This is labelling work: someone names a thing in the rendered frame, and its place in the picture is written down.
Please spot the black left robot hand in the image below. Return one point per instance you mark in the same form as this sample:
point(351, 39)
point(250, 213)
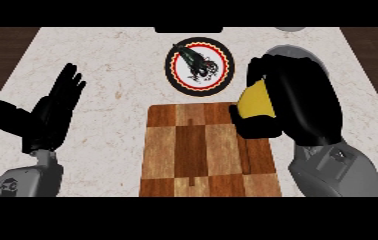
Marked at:
point(52, 115)

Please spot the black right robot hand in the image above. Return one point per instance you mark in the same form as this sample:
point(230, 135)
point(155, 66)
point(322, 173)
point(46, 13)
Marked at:
point(304, 104)

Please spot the yellow lemon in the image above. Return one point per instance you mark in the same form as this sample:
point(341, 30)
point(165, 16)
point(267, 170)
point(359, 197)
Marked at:
point(254, 100)

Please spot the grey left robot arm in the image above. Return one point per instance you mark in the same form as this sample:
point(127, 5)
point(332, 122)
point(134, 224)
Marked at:
point(30, 177)

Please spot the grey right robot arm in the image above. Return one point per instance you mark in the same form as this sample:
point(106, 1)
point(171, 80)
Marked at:
point(334, 170)

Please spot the grey pan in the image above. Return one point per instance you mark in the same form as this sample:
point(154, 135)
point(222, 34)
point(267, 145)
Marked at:
point(297, 52)

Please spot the checkered wooden cutting board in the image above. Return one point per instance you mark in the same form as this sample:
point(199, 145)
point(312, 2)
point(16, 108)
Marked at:
point(207, 150)

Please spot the grey round object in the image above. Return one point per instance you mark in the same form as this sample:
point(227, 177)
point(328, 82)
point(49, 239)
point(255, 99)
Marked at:
point(289, 28)

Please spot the round black patterned plate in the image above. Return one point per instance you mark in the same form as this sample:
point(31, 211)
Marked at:
point(199, 66)

